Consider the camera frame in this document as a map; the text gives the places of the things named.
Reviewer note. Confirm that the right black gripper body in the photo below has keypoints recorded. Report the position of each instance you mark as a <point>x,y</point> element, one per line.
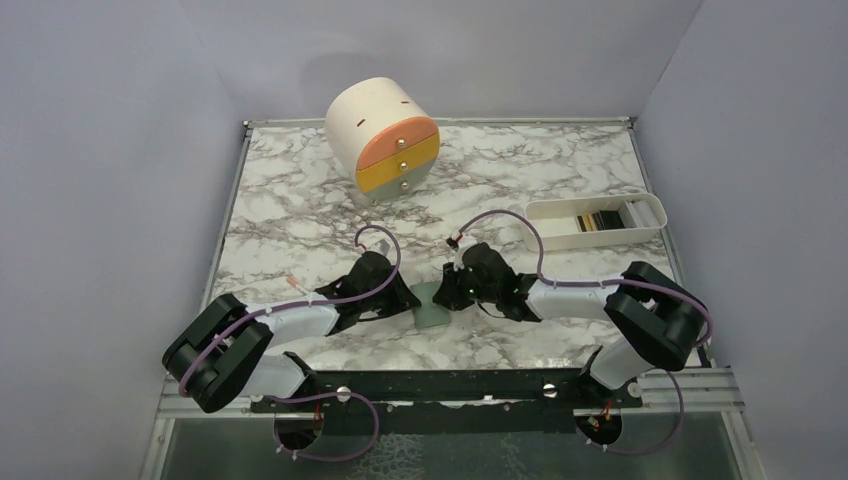
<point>485,294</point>

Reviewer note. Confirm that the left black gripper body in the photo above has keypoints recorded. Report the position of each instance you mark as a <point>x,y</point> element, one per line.
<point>385,300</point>

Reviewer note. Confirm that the green card holder wallet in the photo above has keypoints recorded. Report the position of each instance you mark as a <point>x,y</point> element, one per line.
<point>428,315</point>

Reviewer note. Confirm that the white plastic tray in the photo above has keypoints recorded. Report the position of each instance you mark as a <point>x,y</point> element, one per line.
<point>556,220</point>

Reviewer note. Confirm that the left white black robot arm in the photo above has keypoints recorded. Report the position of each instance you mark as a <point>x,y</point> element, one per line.
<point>221,355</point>

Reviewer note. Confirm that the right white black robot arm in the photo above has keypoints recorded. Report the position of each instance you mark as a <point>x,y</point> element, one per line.
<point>659,322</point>

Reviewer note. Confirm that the small white orange stick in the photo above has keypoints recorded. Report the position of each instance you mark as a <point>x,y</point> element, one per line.
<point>295,284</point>

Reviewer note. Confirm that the round cream drawer cabinet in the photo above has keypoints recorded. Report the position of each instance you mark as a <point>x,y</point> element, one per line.
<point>383,138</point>

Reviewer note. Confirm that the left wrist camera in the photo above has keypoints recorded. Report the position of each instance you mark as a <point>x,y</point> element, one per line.
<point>382,247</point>

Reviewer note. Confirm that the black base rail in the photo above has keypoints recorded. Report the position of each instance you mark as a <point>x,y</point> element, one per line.
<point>444,401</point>

